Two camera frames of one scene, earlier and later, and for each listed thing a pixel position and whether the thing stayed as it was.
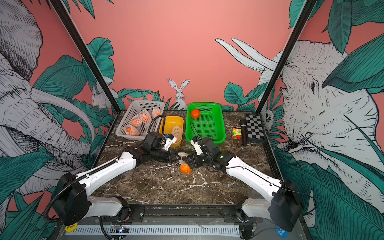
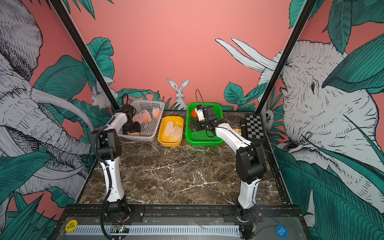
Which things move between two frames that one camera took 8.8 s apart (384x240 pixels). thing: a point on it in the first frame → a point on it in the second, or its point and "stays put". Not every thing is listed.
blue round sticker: x=281 y=232 stays put
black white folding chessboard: x=254 y=128 stays put
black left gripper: x=170 y=158 → x=137 y=128
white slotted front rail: x=119 y=231 stays put
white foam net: x=177 y=132 stays put
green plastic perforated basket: x=210 y=124 stays put
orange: x=195 y=113 stays put
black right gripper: x=196 y=158 → x=192 y=127
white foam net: x=181 y=161 → x=168 y=128
